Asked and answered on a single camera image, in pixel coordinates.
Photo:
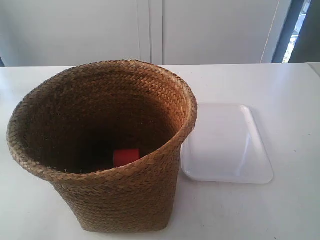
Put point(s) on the brown woven wicker basket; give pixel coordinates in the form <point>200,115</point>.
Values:
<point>65,132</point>

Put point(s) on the red cylinder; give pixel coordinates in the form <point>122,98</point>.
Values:
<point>122,157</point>

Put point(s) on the white plastic tray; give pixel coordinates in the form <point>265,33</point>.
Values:
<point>226,146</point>

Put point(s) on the white cabinet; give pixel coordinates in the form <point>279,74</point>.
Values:
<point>162,32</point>

